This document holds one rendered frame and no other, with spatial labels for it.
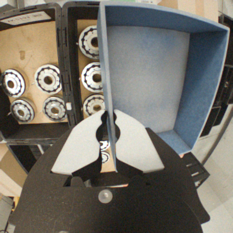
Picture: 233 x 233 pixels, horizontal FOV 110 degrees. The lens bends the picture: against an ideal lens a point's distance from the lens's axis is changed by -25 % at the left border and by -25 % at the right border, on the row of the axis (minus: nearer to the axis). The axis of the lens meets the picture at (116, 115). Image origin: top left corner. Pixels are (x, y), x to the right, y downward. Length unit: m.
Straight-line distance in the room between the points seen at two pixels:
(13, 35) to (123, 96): 0.43
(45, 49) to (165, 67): 0.36
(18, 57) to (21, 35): 0.07
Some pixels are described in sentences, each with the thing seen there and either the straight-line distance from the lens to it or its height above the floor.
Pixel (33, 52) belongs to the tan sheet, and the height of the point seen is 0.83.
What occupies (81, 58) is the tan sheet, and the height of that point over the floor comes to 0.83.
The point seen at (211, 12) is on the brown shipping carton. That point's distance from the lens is 0.62.
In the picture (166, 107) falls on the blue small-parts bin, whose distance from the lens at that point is 0.22.
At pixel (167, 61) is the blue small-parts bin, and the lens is 0.19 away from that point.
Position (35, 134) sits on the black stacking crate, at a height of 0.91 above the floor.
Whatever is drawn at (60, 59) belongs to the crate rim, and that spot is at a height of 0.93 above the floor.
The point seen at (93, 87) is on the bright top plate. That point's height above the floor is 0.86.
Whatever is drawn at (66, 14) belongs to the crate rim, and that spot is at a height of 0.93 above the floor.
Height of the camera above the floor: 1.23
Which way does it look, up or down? 58 degrees down
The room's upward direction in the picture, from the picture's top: 160 degrees clockwise
